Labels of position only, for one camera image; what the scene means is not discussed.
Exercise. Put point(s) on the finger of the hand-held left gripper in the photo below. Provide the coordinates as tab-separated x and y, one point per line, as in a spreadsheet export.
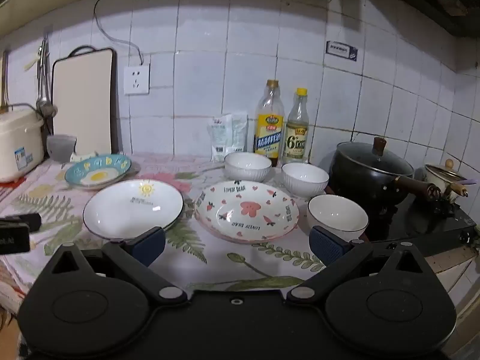
28	222

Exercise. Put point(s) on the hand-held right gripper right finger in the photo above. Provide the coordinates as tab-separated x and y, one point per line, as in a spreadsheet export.
326	245

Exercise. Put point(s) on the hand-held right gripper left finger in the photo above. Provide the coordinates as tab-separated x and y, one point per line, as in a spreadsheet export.
150	245

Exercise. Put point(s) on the white ribbed bowl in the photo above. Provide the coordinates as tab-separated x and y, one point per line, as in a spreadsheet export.
247	165
337	213
304	178

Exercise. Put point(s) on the white sun print plate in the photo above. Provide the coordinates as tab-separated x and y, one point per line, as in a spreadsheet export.
123	213

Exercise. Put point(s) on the pink bear print plate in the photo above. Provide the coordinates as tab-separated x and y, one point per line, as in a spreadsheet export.
262	210

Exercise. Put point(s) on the blue fried egg plate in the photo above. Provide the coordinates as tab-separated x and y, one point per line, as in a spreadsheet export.
112	165

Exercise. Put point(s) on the black cooking pot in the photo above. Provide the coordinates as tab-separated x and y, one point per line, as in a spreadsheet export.
360	183

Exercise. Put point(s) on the floral tablecloth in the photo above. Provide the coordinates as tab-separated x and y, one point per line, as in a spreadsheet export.
225	262

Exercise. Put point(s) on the clear plastic cup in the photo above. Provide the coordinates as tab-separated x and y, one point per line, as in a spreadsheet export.
60	148

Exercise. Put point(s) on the white rice cooker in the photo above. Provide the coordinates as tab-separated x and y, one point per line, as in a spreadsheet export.
18	138

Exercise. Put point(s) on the black gas stove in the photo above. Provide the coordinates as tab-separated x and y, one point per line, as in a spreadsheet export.
412	225

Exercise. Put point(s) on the glass pot lid wooden knob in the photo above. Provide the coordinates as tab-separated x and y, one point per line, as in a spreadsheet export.
375	161

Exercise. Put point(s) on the yellow cap vinegar bottle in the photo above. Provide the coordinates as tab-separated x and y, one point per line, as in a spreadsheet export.
296	138

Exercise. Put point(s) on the hanging metal ladle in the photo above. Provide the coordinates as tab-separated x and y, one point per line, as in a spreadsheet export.
45	105

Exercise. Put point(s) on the yellow label cooking wine bottle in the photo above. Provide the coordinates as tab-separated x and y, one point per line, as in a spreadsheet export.
269	131

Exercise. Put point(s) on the white seasoning packet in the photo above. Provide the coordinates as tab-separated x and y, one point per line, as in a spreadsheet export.
220	138
240	131

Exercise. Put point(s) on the small cream pot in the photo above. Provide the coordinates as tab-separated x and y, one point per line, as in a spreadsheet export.
440	180

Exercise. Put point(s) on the cream cutting board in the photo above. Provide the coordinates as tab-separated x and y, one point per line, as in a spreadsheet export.
82	101

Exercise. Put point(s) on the white wall socket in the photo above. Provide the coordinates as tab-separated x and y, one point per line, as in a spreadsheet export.
137	79

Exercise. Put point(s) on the blue wall sticker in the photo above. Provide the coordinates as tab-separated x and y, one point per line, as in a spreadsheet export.
341	50

